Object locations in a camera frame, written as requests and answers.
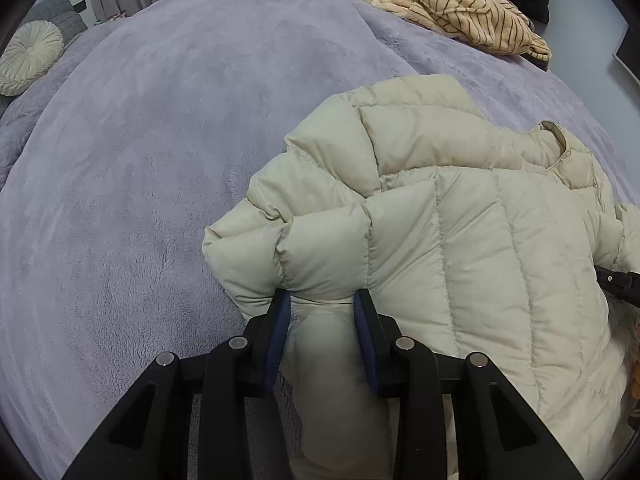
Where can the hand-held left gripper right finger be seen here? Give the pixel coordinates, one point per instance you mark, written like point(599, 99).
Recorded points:
point(364, 325)

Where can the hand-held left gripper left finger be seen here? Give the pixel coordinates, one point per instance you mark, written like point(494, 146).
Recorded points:
point(281, 320)

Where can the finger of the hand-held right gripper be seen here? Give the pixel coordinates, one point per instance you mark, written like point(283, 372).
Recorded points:
point(620, 285)

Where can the grey quilted cushion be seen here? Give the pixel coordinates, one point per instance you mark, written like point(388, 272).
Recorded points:
point(57, 15)

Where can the round cream pleated pillow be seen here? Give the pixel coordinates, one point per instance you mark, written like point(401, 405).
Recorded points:
point(27, 57)

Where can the cream puffer jacket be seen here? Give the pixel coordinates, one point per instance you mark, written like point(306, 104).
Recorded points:
point(450, 240)

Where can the purple fleece blanket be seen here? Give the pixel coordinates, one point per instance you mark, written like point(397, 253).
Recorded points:
point(165, 170)

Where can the beige striped fleece garment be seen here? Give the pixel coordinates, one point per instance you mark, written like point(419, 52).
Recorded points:
point(465, 12)

